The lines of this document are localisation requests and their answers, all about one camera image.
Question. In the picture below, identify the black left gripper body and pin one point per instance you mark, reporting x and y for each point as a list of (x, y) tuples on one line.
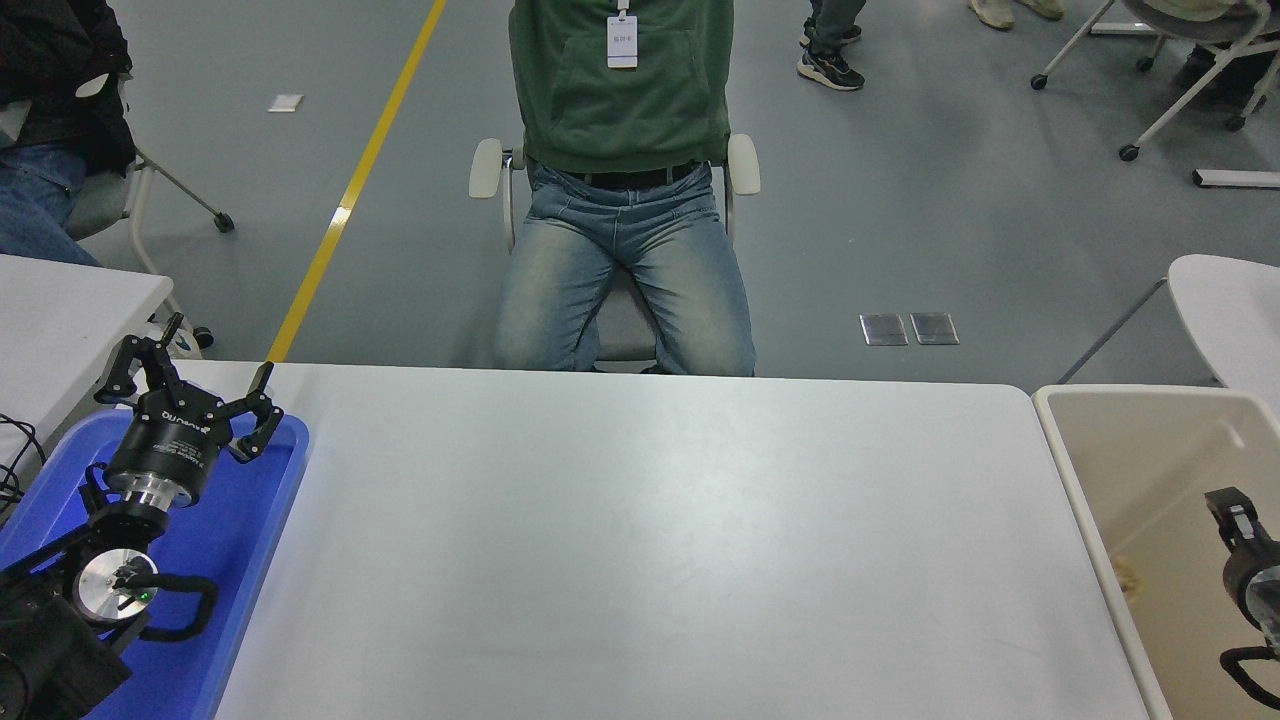
[(168, 445)]

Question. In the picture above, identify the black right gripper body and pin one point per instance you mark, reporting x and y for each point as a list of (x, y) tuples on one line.
[(1255, 580)]

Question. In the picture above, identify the tan paper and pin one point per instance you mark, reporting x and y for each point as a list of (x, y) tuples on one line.
[(1128, 578)]

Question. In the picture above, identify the white side table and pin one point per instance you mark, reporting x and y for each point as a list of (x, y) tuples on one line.
[(60, 320)]

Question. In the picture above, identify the large pale bin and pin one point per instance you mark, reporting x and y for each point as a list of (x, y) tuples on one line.
[(1150, 470)]

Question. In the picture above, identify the blue plastic tray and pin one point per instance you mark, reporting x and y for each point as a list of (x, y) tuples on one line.
[(240, 520)]

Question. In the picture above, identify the grey wheeled chair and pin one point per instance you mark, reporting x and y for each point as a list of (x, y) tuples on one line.
[(95, 205)]

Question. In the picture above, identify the white rounded table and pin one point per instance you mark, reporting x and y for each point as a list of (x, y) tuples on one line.
[(1230, 310)]

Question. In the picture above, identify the person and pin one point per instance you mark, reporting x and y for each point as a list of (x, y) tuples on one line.
[(1215, 70), (50, 60), (620, 260), (830, 70), (990, 12)]

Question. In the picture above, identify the grey chair white armrests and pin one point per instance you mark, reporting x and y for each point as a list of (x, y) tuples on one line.
[(485, 168)]

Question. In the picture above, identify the white bar on floor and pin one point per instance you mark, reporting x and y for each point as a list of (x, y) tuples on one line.
[(1235, 178)]

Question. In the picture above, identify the silver floor plate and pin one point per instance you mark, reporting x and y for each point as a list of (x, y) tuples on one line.
[(884, 330), (935, 329)]

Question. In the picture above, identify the white-framed wheeled chair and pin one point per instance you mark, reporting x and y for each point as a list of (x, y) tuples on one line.
[(1200, 25)]

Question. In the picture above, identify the white ID badge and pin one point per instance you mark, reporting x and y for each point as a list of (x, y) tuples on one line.
[(622, 42)]

